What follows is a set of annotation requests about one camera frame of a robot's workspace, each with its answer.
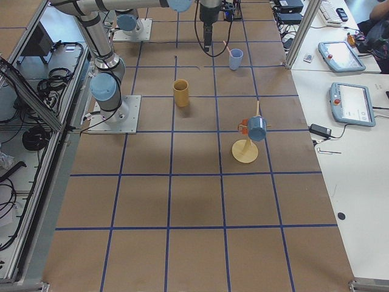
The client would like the teach pendant far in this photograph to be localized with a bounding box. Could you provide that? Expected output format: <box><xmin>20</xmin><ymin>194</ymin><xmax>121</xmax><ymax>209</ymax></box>
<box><xmin>318</xmin><ymin>41</ymin><xmax>366</xmax><ymax>72</ymax></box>

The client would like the brown paper table cover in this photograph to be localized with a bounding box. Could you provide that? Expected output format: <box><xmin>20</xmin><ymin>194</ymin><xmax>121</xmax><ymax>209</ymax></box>
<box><xmin>43</xmin><ymin>1</ymin><xmax>353</xmax><ymax>291</ymax></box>

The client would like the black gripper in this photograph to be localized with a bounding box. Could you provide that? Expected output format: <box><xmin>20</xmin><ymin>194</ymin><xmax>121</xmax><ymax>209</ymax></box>
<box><xmin>199</xmin><ymin>0</ymin><xmax>220</xmax><ymax>53</ymax></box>

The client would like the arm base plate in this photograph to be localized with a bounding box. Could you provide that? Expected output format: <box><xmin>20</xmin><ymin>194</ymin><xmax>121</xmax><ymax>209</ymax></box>
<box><xmin>87</xmin><ymin>95</ymin><xmax>142</xmax><ymax>134</ymax></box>
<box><xmin>112</xmin><ymin>16</ymin><xmax>153</xmax><ymax>43</ymax></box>

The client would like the blue mug on tree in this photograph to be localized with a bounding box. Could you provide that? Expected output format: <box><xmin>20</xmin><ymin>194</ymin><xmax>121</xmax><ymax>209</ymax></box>
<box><xmin>247</xmin><ymin>116</ymin><xmax>267</xmax><ymax>142</ymax></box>

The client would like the red mug on tree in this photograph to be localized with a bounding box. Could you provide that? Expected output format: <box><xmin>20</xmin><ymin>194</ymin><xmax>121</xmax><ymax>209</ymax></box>
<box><xmin>238</xmin><ymin>119</ymin><xmax>249</xmax><ymax>135</ymax></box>

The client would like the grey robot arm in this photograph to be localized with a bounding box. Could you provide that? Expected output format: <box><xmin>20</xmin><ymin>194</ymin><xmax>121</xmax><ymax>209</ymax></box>
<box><xmin>115</xmin><ymin>9</ymin><xmax>141</xmax><ymax>32</ymax></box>
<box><xmin>51</xmin><ymin>1</ymin><xmax>192</xmax><ymax>123</ymax></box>

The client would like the pink chopstick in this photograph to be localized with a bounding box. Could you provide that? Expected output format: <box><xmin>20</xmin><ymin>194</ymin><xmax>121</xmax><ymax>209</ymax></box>
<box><xmin>223</xmin><ymin>40</ymin><xmax>233</xmax><ymax>57</ymax></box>

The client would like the aluminium frame post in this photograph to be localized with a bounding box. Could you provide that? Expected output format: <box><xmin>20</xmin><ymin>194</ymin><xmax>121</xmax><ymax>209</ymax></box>
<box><xmin>284</xmin><ymin>0</ymin><xmax>321</xmax><ymax>69</ymax></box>

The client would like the teach pendant near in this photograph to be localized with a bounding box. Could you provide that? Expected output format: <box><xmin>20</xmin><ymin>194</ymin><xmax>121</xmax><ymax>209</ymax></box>
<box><xmin>329</xmin><ymin>82</ymin><xmax>376</xmax><ymax>127</ymax></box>

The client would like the black power adapter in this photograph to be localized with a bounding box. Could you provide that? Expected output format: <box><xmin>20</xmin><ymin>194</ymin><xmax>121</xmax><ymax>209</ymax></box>
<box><xmin>309</xmin><ymin>123</ymin><xmax>331</xmax><ymax>138</ymax></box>

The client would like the teach pendant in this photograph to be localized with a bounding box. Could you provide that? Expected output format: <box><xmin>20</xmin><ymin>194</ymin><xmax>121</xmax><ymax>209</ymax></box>
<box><xmin>318</xmin><ymin>41</ymin><xmax>366</xmax><ymax>72</ymax></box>
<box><xmin>329</xmin><ymin>82</ymin><xmax>376</xmax><ymax>127</ymax></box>

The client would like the wooden mug tree stand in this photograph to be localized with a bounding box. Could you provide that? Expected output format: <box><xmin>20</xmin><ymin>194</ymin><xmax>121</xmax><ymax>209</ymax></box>
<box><xmin>232</xmin><ymin>100</ymin><xmax>269</xmax><ymax>164</ymax></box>

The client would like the light blue plastic cup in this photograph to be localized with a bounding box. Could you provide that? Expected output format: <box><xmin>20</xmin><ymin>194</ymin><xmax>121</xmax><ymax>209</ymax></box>
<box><xmin>229</xmin><ymin>49</ymin><xmax>244</xmax><ymax>71</ymax></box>

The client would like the bamboo chopstick holder cup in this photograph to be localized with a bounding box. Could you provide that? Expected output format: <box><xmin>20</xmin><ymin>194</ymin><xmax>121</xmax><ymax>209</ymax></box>
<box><xmin>173</xmin><ymin>79</ymin><xmax>190</xmax><ymax>107</ymax></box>

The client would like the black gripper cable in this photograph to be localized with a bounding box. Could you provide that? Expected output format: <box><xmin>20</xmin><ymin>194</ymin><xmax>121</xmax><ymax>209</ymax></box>
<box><xmin>193</xmin><ymin>0</ymin><xmax>235</xmax><ymax>58</ymax></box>

